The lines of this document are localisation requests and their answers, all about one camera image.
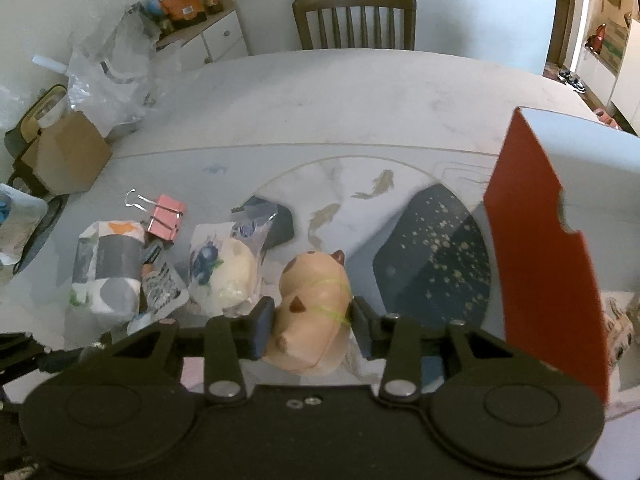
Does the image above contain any yellow black bag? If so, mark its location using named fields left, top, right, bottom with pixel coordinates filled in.
left=4, top=84, right=69, bottom=162

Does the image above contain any small black case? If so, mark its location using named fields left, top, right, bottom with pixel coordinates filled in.
left=239, top=195, right=296, bottom=251

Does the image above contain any white drawer cabinet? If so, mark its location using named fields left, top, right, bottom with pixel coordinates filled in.
left=154, top=2, right=250, bottom=73

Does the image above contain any small red bag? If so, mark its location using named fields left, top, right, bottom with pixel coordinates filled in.
left=587, top=22, right=609, bottom=54

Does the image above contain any brown wooden chair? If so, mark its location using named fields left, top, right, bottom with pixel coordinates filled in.
left=292, top=0, right=417, bottom=51

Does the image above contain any clear plastic bag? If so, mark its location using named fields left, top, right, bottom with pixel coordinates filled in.
left=66, top=4, right=168, bottom=138

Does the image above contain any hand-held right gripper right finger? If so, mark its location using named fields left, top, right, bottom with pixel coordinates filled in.
left=351, top=297, right=517, bottom=404

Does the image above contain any blueberry print bread packet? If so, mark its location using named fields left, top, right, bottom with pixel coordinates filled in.
left=189, top=207, right=279, bottom=317

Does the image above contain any tan capybara toy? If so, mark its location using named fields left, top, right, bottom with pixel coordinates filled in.
left=262, top=249, right=354, bottom=374

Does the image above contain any brown cardboard box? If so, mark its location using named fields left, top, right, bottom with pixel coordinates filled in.
left=19, top=110, right=113, bottom=197

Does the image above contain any plastic bag with blue item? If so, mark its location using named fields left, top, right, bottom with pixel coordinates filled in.
left=0, top=183, right=49, bottom=273

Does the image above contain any tan patterned cloth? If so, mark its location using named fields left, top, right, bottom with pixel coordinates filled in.
left=602, top=294, right=640, bottom=362

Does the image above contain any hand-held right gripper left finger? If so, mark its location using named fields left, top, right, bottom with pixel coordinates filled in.
left=106, top=296, right=277, bottom=405

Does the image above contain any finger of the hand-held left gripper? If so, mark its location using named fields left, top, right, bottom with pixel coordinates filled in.
left=0, top=331, right=107, bottom=386

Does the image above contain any white fish print desktop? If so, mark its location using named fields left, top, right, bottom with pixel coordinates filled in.
left=0, top=48, right=640, bottom=413

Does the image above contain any printed cardboard carton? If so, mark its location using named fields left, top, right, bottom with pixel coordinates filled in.
left=599, top=19, right=633, bottom=63

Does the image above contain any red cardboard box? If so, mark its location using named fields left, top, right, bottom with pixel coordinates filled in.
left=482, top=107, right=640, bottom=407

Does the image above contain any pair of dark sneakers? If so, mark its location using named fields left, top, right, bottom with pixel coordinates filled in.
left=557, top=69, right=587, bottom=94

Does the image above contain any pink binder clip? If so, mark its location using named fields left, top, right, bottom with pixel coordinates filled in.
left=124, top=188, right=187, bottom=247

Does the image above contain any grey white tissue packet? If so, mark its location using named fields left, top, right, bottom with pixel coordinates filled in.
left=70, top=219, right=147, bottom=329

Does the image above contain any pair of pink slippers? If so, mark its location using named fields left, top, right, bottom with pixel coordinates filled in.
left=594, top=107, right=622, bottom=129

